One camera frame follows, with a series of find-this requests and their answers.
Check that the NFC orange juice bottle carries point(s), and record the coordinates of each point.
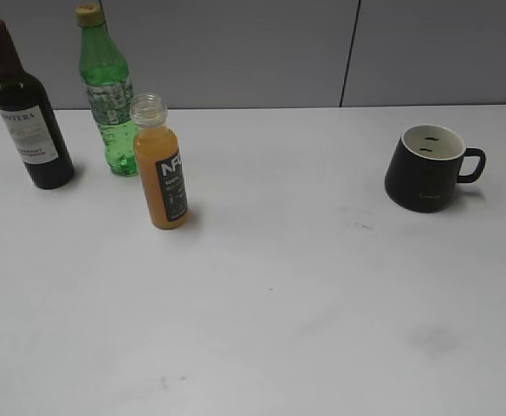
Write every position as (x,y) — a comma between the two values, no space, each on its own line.
(157,154)

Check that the green plastic soda bottle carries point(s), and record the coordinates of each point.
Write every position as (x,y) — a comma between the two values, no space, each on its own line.
(105,75)

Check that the red wine bottle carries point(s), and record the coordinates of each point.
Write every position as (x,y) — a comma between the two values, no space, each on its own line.
(30,120)

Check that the black mug white interior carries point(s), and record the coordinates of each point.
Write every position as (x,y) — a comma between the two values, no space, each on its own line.
(427,164)

